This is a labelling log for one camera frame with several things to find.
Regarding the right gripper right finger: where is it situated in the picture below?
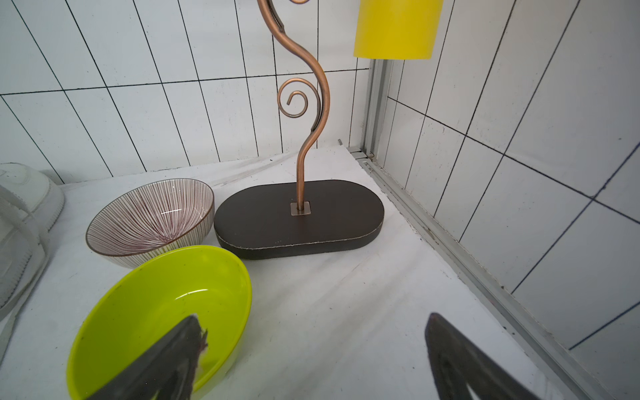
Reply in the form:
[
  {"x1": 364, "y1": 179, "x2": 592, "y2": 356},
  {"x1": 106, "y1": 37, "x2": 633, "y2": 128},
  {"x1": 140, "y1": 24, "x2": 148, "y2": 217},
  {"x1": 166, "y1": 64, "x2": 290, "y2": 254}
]
[{"x1": 424, "y1": 313, "x2": 537, "y2": 399}]

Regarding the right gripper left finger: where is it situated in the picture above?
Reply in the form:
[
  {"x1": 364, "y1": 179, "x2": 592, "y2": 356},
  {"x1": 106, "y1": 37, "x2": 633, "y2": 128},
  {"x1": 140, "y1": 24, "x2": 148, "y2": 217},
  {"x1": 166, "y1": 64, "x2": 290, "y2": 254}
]
[{"x1": 90, "y1": 315, "x2": 208, "y2": 399}]

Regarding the white sneaker with laces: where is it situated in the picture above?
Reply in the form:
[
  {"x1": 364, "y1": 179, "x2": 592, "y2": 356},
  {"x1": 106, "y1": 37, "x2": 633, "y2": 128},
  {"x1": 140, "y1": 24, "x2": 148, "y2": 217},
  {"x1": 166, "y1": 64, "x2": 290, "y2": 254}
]
[{"x1": 1, "y1": 163, "x2": 65, "y2": 358}]

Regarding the lime green plastic bowl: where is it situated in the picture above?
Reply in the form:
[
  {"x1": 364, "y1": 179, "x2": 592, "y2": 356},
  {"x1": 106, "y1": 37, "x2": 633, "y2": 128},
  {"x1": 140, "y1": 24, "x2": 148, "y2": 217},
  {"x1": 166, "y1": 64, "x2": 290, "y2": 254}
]
[{"x1": 67, "y1": 245, "x2": 253, "y2": 399}]

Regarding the pink marbled bowl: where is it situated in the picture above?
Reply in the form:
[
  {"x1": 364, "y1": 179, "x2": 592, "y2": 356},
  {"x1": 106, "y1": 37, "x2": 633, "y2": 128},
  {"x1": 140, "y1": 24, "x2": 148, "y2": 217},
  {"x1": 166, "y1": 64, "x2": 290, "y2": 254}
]
[{"x1": 85, "y1": 178, "x2": 215, "y2": 269}]

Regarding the black oval stand base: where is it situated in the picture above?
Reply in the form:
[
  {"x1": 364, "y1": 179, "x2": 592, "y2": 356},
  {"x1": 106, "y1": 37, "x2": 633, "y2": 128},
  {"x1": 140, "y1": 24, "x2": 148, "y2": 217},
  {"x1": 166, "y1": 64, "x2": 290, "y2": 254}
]
[{"x1": 213, "y1": 179, "x2": 385, "y2": 260}]

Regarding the curly metal cup stand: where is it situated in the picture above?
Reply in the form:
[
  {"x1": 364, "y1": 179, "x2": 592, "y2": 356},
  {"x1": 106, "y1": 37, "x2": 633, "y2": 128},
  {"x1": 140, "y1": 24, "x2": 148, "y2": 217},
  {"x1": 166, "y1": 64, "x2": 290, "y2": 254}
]
[{"x1": 256, "y1": 0, "x2": 332, "y2": 217}]

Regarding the yellow plastic goblet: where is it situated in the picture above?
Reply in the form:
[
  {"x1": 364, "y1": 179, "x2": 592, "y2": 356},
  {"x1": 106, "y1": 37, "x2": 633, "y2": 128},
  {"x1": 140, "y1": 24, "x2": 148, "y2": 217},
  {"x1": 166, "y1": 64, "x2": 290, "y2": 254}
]
[{"x1": 353, "y1": 0, "x2": 443, "y2": 60}]

